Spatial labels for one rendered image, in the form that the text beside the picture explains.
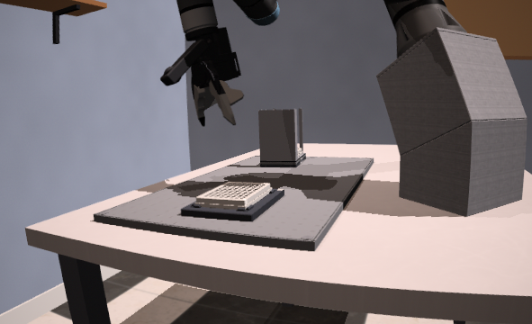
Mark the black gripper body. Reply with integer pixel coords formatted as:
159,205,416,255
185,26,241,88

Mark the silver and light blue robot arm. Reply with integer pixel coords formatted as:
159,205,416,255
160,0,467,86

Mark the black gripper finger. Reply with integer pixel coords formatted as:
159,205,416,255
191,78,217,126
204,64,244,125

